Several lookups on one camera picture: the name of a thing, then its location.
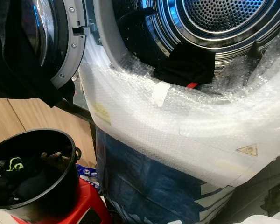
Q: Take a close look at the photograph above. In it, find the bubble-wrapped front-load washing machine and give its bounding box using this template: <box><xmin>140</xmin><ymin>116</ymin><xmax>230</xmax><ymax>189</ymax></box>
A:
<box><xmin>78</xmin><ymin>0</ymin><xmax>280</xmax><ymax>224</ymax></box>

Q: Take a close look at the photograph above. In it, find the wooden cabinet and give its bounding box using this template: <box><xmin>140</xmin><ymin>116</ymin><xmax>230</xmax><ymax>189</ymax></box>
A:
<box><xmin>0</xmin><ymin>96</ymin><xmax>96</xmax><ymax>164</ymax></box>

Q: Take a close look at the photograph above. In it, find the large black draped garment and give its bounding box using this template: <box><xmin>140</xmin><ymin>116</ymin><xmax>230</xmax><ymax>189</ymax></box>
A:
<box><xmin>0</xmin><ymin>0</ymin><xmax>80</xmax><ymax>108</ymax></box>

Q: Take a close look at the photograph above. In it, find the brown garment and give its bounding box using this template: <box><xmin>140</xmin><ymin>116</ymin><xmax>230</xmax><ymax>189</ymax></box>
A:
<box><xmin>40</xmin><ymin>152</ymin><xmax>71</xmax><ymax>172</ymax></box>

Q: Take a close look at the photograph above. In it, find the black metal bar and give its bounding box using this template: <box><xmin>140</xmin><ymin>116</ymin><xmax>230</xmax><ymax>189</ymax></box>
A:
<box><xmin>54</xmin><ymin>99</ymin><xmax>96</xmax><ymax>126</ymax></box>

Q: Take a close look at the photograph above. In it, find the grey round washer door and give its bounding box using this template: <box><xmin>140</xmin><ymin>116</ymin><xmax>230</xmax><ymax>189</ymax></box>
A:
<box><xmin>33</xmin><ymin>0</ymin><xmax>90</xmax><ymax>89</ymax></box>

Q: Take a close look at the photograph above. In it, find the yellow rectangular sticker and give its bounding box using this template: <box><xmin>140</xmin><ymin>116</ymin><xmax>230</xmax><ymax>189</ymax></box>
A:
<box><xmin>92</xmin><ymin>103</ymin><xmax>112</xmax><ymax>125</ymax></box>

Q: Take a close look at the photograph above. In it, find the black plastic bucket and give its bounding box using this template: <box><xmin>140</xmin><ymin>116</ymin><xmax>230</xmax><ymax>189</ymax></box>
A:
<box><xmin>0</xmin><ymin>128</ymin><xmax>83</xmax><ymax>223</ymax></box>

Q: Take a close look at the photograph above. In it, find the blue and white package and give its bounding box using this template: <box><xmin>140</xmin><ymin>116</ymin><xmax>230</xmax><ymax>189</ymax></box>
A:
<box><xmin>77</xmin><ymin>163</ymin><xmax>99</xmax><ymax>188</ymax></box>

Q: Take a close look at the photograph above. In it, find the red plastic stool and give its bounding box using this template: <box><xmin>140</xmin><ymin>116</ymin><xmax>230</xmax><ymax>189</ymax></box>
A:
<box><xmin>11</xmin><ymin>177</ymin><xmax>113</xmax><ymax>224</ymax></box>

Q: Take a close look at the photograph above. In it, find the blue plastic packing film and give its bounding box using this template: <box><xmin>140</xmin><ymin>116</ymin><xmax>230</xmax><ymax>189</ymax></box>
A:
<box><xmin>96</xmin><ymin>126</ymin><xmax>236</xmax><ymax>224</ymax></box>

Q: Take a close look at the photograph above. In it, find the clear bubble wrap sheet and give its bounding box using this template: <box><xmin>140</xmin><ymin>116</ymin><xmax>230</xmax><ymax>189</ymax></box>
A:
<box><xmin>78</xmin><ymin>40</ymin><xmax>280</xmax><ymax>187</ymax></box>

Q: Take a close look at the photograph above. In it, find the white tape piece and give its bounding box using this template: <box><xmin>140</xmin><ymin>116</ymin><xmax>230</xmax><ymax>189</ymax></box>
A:
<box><xmin>152</xmin><ymin>82</ymin><xmax>171</xmax><ymax>107</ymax></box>

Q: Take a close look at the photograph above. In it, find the perforated steel washer drum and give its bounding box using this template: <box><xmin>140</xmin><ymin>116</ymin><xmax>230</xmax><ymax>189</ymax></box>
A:
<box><xmin>112</xmin><ymin>0</ymin><xmax>280</xmax><ymax>70</ymax></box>

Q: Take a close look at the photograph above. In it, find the yellow triangle warning sticker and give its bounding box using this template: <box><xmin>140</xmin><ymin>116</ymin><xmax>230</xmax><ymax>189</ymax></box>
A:
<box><xmin>235</xmin><ymin>143</ymin><xmax>259</xmax><ymax>157</ymax></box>

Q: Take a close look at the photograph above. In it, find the white cloth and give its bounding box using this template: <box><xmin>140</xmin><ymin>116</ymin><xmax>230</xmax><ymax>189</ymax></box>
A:
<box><xmin>229</xmin><ymin>214</ymin><xmax>280</xmax><ymax>224</ymax></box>

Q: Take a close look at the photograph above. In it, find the small black object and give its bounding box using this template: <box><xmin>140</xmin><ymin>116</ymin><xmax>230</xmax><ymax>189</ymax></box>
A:
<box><xmin>262</xmin><ymin>181</ymin><xmax>280</xmax><ymax>216</ymax></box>

